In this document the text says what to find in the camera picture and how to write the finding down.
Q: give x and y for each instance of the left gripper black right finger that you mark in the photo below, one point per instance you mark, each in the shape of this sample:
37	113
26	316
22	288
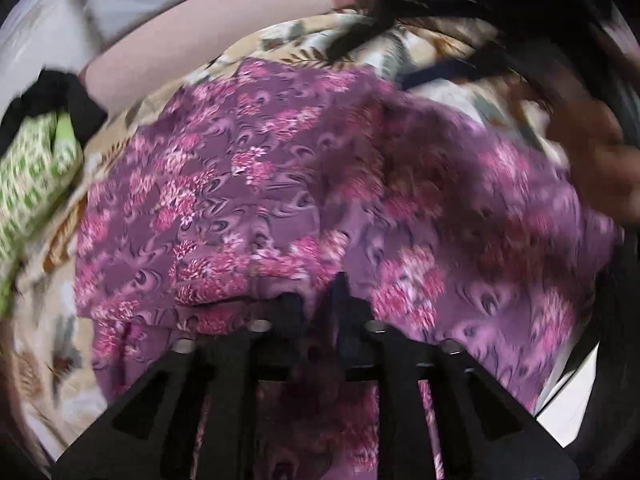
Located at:
440	414

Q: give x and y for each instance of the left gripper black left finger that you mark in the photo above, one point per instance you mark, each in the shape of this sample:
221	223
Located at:
192	414

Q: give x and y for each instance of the purple floral garment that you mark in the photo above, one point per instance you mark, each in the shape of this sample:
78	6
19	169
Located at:
276	179

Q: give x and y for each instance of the right hand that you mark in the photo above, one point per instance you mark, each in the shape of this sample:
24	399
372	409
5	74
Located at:
604	170

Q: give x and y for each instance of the beige leaf-print fleece blanket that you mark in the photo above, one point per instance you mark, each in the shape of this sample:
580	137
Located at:
65	322

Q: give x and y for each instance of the green patterned pillow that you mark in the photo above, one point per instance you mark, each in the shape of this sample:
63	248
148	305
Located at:
36	170

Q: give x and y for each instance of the black cloth behind pillow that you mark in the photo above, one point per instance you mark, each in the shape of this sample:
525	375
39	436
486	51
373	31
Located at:
53	91

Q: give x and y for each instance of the pink bed headboard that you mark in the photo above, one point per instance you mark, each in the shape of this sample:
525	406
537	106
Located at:
182	38

